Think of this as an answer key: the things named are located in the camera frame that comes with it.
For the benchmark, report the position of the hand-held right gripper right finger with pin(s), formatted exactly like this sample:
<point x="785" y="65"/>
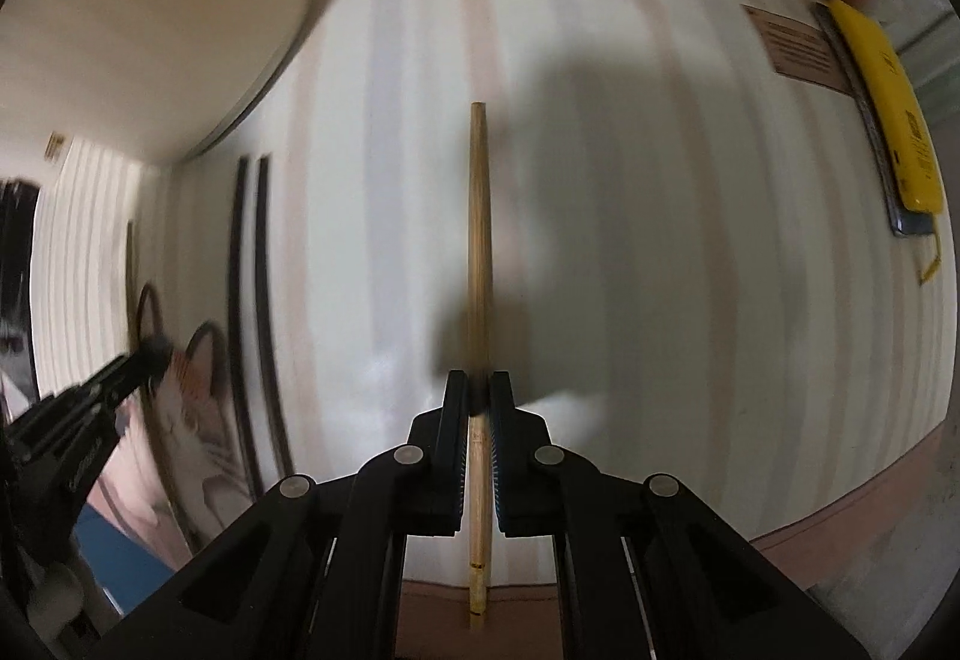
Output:
<point x="496" y="472"/>

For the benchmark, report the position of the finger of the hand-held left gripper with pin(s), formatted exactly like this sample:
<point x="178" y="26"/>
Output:
<point x="146" y="360"/>

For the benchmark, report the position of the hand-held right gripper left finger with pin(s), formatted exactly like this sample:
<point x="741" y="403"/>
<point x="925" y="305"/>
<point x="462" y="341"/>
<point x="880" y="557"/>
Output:
<point x="457" y="472"/>

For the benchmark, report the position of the dark wooden chopstick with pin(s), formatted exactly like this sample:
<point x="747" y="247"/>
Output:
<point x="259" y="300"/>
<point x="233" y="300"/>

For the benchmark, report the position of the beige round utensil holder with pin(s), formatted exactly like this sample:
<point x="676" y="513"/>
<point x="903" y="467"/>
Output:
<point x="150" y="45"/>

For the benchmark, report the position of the black induction cooktop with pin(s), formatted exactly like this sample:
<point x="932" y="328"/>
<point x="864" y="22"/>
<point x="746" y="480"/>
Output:
<point x="15" y="255"/>

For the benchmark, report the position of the striped cat print mat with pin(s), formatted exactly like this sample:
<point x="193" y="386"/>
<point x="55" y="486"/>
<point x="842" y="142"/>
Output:
<point x="637" y="255"/>

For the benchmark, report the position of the yellow flat case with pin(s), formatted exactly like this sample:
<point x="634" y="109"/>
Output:
<point x="909" y="223"/>

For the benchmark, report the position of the brown card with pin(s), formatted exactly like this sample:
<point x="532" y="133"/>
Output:
<point x="795" y="49"/>

